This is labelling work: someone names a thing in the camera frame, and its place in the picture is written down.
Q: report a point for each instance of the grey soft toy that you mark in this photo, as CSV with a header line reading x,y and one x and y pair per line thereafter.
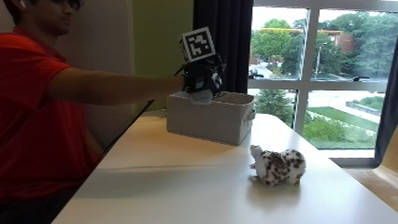
x,y
200,97

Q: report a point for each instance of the the person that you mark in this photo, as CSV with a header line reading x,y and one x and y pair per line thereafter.
x,y
42,109

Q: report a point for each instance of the grey fabric storage box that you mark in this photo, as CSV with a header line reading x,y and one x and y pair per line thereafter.
x,y
209,119

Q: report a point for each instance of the dark curtain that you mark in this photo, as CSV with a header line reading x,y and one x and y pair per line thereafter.
x,y
388,109
224,40

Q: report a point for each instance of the white window frame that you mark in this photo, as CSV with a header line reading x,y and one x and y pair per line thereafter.
x,y
309,81

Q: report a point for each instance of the white earbud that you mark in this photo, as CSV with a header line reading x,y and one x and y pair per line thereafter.
x,y
23,3

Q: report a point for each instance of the white brown spotted soft toy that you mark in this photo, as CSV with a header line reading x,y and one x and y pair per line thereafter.
x,y
279,167

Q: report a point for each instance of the white marker cube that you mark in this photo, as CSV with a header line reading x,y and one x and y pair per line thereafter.
x,y
199,44

